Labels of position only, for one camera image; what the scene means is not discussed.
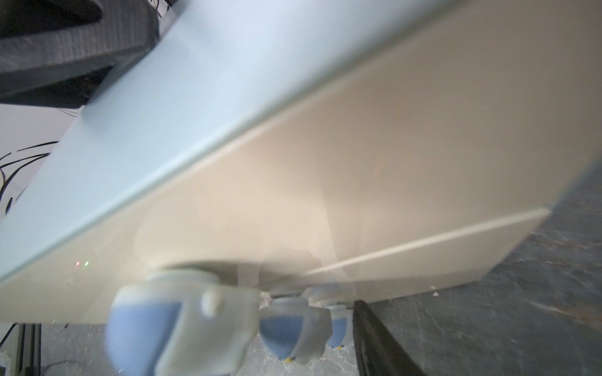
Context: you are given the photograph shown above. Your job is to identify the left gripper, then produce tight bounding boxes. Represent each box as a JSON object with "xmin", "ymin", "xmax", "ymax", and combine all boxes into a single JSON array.
[{"xmin": 1, "ymin": 1, "xmax": 159, "ymax": 108}]

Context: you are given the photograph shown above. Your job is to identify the light blue drawer box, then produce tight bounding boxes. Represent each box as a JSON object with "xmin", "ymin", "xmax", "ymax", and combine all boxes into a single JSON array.
[{"xmin": 0, "ymin": 0, "xmax": 602, "ymax": 376}]

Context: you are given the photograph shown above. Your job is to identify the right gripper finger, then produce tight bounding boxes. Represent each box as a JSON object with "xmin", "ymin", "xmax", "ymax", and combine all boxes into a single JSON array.
[{"xmin": 353, "ymin": 300, "xmax": 426, "ymax": 376}]

